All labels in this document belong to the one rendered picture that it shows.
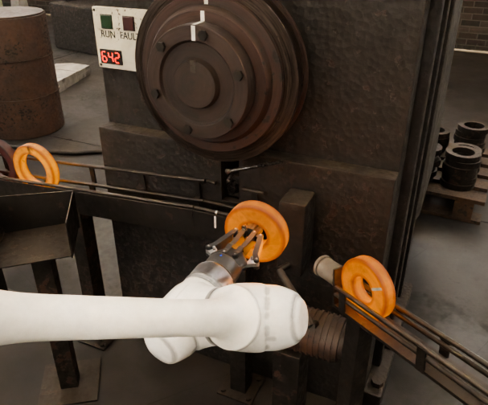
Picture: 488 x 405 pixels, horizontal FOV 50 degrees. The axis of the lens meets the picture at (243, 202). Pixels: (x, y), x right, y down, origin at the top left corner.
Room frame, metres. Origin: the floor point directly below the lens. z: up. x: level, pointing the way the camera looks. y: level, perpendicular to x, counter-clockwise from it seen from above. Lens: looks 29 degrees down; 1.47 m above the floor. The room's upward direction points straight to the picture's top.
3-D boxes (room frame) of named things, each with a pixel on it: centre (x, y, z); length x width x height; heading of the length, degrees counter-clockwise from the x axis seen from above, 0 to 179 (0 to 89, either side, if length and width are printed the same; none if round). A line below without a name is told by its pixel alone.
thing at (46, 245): (1.33, 0.65, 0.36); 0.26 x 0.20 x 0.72; 100
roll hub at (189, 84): (1.26, 0.11, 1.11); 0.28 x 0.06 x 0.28; 65
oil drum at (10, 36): (3.95, 1.74, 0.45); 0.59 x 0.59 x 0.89
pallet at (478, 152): (3.05, -0.93, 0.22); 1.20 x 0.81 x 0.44; 63
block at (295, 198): (1.27, -0.15, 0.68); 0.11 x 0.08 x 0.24; 155
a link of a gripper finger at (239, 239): (0.96, 0.02, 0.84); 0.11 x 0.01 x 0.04; 156
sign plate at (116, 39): (1.59, 0.33, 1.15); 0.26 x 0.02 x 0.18; 65
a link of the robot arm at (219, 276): (0.82, 0.07, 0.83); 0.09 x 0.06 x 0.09; 65
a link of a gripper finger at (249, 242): (0.95, 0.00, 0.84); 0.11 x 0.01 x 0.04; 153
